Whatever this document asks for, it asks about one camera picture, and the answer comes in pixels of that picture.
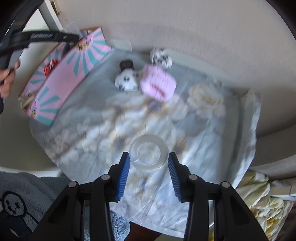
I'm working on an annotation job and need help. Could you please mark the clear plastic cup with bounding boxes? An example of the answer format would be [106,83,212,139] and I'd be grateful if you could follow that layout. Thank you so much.
[129,134,169,172]

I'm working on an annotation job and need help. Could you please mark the pink fluffy sock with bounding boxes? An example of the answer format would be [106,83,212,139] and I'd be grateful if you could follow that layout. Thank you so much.
[139,65,177,101]

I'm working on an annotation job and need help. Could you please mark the person left hand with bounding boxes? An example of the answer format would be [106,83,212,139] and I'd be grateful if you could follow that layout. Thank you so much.
[0,60,20,98]

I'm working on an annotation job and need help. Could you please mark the red snack packet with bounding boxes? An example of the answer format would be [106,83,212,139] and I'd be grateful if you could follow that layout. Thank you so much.
[43,59,59,78]

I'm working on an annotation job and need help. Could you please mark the pink teal striped cloth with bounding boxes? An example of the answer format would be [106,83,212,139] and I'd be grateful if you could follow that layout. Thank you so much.
[19,27,112,127]

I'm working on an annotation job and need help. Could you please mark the yellow floral bedding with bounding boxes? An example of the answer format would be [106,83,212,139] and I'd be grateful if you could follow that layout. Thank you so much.
[236,171,294,240]

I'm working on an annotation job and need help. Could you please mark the grey bear blanket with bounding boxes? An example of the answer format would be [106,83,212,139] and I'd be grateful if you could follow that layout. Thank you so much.
[1,172,130,240]

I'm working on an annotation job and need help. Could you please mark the light blue floral cloth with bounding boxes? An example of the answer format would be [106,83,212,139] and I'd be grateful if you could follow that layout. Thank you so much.
[28,46,262,239]

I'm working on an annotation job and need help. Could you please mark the white cat face plush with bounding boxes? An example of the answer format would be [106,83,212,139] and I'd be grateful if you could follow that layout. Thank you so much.
[114,68,140,92]

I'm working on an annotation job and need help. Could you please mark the white black spotted plush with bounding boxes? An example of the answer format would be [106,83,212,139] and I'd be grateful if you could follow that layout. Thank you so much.
[149,48,172,70]

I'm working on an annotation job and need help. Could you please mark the grey door frame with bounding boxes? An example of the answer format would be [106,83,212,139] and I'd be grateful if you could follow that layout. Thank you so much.
[39,0,63,31]

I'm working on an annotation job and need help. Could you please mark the wall switch plate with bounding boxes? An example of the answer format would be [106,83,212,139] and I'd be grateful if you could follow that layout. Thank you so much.
[50,0,59,9]

